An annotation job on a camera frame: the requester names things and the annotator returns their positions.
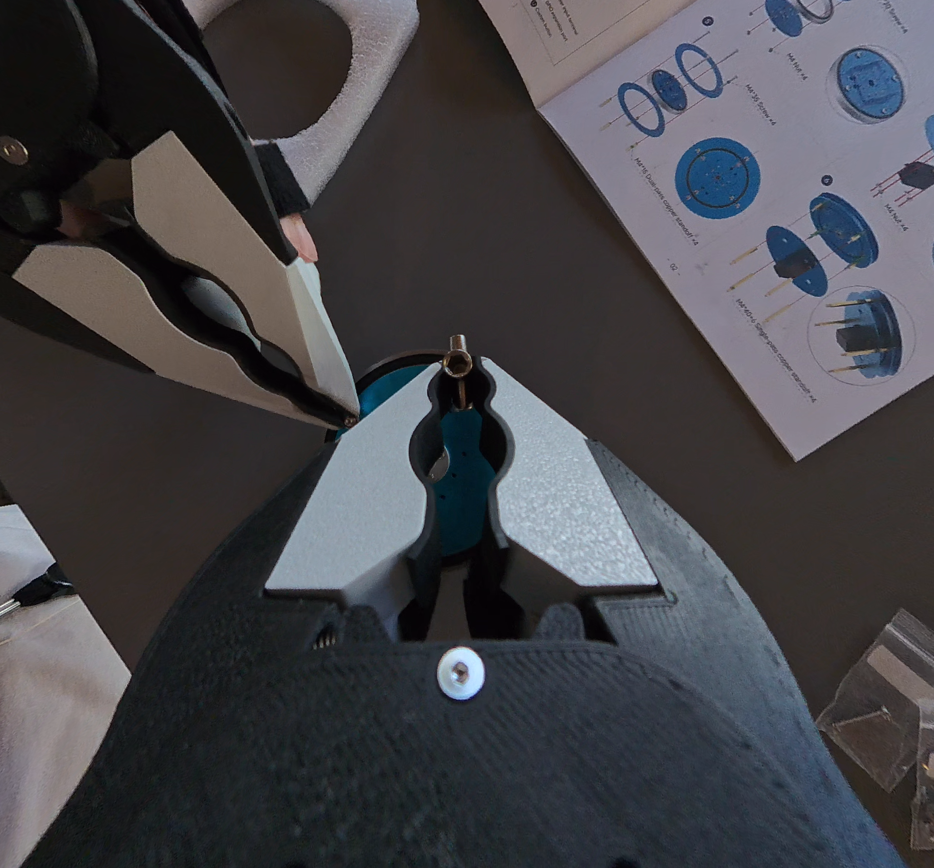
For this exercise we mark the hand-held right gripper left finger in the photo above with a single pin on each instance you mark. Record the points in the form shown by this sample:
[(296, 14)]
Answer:
[(350, 518)]

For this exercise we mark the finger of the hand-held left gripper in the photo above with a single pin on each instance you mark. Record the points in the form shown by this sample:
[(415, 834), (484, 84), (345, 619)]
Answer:
[(109, 299), (197, 211)]

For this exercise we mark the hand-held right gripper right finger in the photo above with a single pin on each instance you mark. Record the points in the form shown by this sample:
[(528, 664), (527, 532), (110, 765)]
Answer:
[(569, 510)]

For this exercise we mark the blue disc with black rim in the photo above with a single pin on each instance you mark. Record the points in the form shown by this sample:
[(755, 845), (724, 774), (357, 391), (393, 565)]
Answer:
[(460, 510)]

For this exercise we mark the metal cross socket wrench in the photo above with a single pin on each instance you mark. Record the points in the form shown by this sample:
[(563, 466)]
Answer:
[(458, 361)]

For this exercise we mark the person's left hand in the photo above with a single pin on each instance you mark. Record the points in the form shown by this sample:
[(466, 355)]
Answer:
[(303, 237)]

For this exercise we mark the white foam sheet with hole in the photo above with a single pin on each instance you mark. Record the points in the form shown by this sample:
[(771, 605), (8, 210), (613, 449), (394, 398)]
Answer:
[(372, 80)]

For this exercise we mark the instruction sheet with blue drawings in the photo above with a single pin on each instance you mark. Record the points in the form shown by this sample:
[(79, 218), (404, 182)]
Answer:
[(766, 226)]

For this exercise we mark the person's white t-shirt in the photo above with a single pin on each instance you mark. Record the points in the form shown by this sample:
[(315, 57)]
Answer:
[(51, 700)]

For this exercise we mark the clear plastic parts bag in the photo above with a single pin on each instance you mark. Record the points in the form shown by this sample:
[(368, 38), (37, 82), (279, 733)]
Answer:
[(925, 780), (875, 707)]

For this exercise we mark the instruction sheet with circuit board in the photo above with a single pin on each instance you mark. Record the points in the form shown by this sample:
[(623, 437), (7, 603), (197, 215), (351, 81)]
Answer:
[(569, 7)]

